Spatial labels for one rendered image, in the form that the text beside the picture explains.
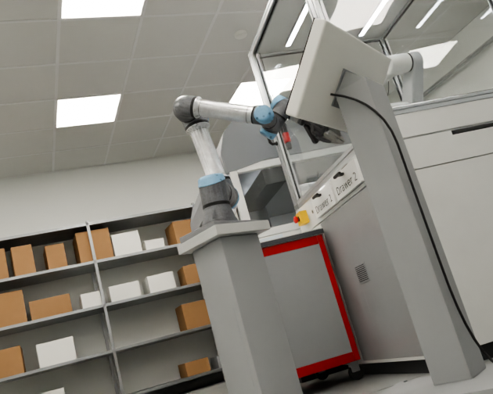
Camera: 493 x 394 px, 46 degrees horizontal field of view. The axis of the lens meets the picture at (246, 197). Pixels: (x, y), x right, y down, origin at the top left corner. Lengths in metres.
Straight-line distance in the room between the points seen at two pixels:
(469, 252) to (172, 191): 5.15
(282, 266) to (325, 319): 0.33
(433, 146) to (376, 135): 0.72
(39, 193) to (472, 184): 5.35
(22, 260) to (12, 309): 0.49
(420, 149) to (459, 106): 0.31
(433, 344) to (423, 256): 0.26
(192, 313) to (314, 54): 4.90
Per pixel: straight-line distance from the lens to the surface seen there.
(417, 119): 2.61
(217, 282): 2.28
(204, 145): 2.60
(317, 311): 2.89
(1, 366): 6.24
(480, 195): 2.62
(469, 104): 2.77
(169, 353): 6.80
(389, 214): 1.86
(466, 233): 2.53
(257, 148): 3.79
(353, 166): 2.52
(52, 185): 7.07
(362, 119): 1.93
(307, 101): 1.86
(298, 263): 2.90
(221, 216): 2.33
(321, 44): 1.86
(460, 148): 2.65
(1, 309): 6.29
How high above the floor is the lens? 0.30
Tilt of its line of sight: 14 degrees up
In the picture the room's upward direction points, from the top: 16 degrees counter-clockwise
